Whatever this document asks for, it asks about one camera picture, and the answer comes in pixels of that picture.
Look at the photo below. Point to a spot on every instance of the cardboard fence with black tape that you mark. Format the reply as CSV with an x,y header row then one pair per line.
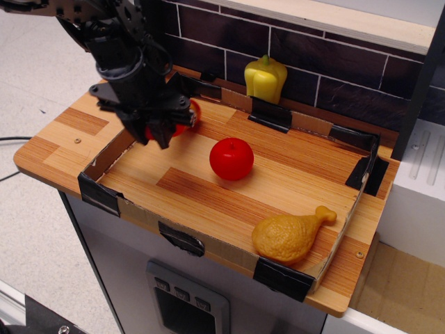
x,y
300,163

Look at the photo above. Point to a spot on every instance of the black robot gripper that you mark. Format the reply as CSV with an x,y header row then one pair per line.
x,y
143,100

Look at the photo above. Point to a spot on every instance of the yellow toy chicken drumstick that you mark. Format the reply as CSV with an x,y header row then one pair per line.
x,y
288,238

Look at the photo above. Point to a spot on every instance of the yellow toy bell pepper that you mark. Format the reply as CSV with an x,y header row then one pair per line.
x,y
265,79

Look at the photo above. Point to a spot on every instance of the grey oven control panel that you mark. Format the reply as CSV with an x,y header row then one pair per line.
x,y
185,306

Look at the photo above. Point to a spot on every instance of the red toy apple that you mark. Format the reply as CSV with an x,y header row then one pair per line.
x,y
231,159

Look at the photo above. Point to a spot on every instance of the white toy sink unit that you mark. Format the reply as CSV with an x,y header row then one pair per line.
x,y
413,217

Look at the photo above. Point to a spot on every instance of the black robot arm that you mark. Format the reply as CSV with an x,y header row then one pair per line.
x,y
133,65

